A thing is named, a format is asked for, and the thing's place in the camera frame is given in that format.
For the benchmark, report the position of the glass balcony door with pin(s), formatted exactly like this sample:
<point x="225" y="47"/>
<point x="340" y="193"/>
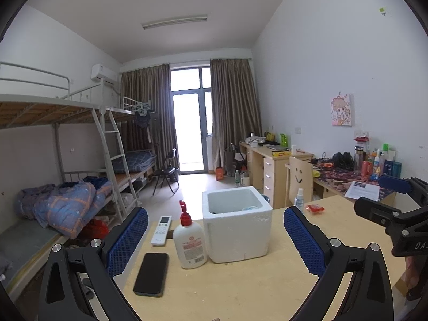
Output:
<point x="193" y="116"/>

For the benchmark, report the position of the ceiling light tube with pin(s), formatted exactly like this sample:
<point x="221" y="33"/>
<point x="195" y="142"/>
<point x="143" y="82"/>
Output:
<point x="175" y="21"/>

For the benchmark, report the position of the wooden smiley chair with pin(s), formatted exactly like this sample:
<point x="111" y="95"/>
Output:
<point x="300" y="176"/>

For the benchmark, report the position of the anime wall picture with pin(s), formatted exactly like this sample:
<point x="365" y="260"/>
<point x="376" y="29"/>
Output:
<point x="341" y="111"/>

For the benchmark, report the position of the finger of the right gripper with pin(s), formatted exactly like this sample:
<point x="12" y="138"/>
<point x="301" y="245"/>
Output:
<point x="375" y="211"/>
<point x="395" y="184"/>

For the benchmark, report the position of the white air conditioner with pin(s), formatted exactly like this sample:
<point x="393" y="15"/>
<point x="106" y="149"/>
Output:
<point x="99" y="72"/>

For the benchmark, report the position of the person's right hand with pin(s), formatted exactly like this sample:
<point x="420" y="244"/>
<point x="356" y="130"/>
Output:
<point x="413" y="270"/>

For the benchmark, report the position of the brown curtain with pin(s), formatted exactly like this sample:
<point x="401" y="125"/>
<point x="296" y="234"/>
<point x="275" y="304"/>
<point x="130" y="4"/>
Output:
<point x="146" y="92"/>
<point x="236" y="109"/>

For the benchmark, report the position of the black smartphone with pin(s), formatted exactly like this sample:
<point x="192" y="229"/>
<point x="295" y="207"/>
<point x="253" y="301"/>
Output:
<point x="150" y="280"/>

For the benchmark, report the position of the right brown curtain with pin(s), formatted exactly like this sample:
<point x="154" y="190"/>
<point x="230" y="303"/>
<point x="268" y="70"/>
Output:
<point x="236" y="109"/>

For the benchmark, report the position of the white styrofoam box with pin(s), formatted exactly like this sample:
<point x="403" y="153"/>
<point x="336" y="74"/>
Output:
<point x="231" y="234"/>

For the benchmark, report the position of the blue plaid quilt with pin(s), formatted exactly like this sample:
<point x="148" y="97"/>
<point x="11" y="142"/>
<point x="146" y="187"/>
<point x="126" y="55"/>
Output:
<point x="67" y="207"/>

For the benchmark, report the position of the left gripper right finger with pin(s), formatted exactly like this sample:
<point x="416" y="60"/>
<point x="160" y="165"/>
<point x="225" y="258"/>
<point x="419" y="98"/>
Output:
<point x="368" y="295"/>

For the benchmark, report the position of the left brown curtain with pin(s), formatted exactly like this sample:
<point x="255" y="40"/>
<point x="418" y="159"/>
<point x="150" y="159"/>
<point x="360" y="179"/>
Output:
<point x="146" y="92"/>

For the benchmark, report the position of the wooden desk with drawers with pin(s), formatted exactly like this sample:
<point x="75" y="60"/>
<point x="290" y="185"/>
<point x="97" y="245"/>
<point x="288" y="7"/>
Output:
<point x="270" y="174"/>

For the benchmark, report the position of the red snack packet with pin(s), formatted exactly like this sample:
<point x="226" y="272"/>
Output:
<point x="314" y="208"/>

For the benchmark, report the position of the white remote control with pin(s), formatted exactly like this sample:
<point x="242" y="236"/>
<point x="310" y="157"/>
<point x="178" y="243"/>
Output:
<point x="160" y="234"/>

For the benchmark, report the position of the printed paper sheet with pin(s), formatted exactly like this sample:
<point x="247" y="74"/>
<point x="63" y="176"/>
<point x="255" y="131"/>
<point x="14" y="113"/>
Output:
<point x="366" y="190"/>

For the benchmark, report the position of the blue face mask stack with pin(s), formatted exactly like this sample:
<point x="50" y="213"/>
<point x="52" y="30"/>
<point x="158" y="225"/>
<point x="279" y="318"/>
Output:
<point x="250" y="208"/>

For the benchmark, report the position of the blue spray bottle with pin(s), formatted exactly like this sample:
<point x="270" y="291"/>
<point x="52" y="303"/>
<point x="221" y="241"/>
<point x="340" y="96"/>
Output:
<point x="299" y="199"/>

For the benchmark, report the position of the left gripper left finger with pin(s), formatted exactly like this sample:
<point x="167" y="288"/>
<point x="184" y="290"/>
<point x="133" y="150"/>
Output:
<point x="62" y="295"/>

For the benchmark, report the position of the black folding chair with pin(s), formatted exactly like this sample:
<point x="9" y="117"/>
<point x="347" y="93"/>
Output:
<point x="167" y="173"/>

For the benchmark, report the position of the white lotion pump bottle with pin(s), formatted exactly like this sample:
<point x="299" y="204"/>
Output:
<point x="189" y="240"/>

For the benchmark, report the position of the red bag under bed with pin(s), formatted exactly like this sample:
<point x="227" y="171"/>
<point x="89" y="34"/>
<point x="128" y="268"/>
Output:
<point x="94" y="229"/>

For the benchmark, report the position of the metal bunk bed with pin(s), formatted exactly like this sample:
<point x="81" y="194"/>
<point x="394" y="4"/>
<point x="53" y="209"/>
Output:
<point x="54" y="133"/>

